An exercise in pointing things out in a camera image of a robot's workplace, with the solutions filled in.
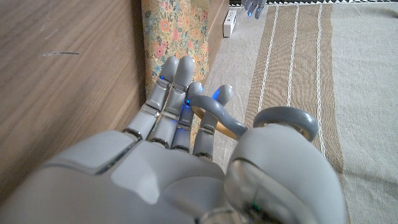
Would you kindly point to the beige striped curtain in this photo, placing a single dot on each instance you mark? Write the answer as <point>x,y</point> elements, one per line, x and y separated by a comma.
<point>357,93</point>

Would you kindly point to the white power strip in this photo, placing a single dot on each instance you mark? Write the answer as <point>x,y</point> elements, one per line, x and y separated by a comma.
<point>229,23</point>

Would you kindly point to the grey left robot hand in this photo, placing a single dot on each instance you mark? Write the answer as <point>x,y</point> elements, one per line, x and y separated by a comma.
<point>253,7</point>

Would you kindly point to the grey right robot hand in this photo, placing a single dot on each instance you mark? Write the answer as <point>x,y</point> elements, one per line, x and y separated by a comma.
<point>155,180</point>

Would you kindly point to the floral fabric piece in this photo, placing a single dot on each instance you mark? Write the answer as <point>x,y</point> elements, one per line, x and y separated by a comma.
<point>174,31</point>

